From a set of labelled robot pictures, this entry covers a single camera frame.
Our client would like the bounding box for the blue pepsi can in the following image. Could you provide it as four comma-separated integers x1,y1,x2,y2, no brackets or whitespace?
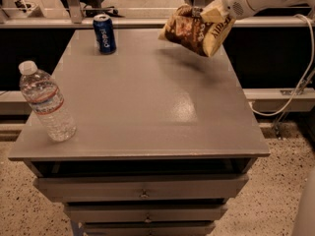
93,14,116,54

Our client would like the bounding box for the bottom grey drawer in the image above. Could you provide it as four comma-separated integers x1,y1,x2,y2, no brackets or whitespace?
85,221,215,236

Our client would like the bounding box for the clear plastic water bottle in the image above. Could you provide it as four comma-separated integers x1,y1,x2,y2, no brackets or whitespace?
19,61,77,142

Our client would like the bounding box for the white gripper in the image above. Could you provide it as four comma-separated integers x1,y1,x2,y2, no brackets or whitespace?
200,0,253,23

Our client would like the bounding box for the metal window rail frame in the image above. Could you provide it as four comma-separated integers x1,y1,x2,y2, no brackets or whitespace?
0,0,315,30

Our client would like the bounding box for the grey drawer cabinet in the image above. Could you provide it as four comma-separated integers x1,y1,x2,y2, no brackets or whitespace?
8,27,271,236

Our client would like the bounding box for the brown sea salt chip bag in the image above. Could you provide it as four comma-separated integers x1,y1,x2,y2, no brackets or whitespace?
158,5,235,57

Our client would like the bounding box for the white cable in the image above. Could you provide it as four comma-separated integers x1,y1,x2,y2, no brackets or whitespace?
249,13,315,118

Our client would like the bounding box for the grey drawer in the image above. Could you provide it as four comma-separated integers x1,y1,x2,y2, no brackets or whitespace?
33,174,248,203
85,221,215,236
65,204,227,223

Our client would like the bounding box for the middle grey drawer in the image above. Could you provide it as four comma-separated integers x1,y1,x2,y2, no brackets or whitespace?
65,204,227,223

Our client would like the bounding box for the top grey drawer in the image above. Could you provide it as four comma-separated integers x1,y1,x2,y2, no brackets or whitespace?
33,174,248,203

